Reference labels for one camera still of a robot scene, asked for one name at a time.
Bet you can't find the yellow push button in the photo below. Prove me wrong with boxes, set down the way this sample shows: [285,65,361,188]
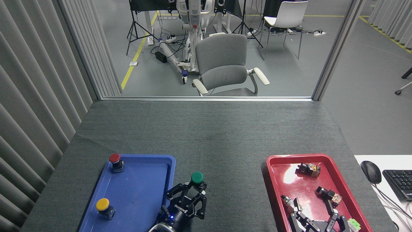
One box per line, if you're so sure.
[96,198,116,220]

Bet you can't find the green push button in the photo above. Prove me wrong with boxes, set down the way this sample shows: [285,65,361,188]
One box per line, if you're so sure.
[191,171,204,191]

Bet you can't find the black keyboard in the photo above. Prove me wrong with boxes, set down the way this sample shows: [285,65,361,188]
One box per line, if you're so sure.
[382,169,412,202]

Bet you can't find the blue plastic tray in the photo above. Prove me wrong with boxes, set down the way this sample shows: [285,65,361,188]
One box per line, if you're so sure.
[78,154,176,232]

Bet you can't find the black chair base with wheel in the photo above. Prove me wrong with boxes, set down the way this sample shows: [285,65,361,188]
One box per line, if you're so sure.
[395,67,412,96]

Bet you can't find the black switch with orange block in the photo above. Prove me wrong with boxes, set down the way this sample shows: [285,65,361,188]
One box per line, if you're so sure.
[315,186,342,207]
[296,163,321,178]

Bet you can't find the silver post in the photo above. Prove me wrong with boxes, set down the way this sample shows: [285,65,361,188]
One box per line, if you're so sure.
[311,0,366,102]

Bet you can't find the white stand on wheels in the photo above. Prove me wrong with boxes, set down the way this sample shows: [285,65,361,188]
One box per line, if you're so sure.
[159,0,215,85]

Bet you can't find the grey office chair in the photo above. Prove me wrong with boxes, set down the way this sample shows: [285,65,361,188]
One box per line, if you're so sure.
[192,34,270,97]

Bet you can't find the black computer mouse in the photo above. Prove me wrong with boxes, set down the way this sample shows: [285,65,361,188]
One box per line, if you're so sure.
[360,160,382,184]

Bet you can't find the black mouse cable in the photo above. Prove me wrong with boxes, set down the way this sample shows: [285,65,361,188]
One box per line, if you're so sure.
[373,183,412,221]

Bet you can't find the red plastic tray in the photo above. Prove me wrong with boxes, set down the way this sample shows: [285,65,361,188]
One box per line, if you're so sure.
[266,154,373,232]

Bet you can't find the red push button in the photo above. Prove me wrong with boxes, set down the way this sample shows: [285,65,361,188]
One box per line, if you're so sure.
[109,153,125,174]

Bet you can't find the white desk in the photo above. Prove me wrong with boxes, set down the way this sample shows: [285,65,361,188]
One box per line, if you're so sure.
[354,155,412,232]

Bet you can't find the silver round switch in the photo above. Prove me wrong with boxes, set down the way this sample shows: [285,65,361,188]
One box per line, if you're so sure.
[281,195,304,214]

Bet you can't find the white switch with green cap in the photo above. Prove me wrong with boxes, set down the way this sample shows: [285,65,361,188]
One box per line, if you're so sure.
[347,218,361,232]

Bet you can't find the white plastic chair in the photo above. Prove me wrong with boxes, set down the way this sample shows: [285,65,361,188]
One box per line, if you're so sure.
[259,1,308,61]

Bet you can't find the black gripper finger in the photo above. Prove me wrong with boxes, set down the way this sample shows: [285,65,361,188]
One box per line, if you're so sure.
[288,207,318,232]
[324,200,351,232]
[166,182,194,203]
[190,182,208,220]

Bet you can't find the black tripod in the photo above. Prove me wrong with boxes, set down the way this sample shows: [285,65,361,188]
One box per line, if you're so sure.
[126,0,160,56]
[231,0,264,48]

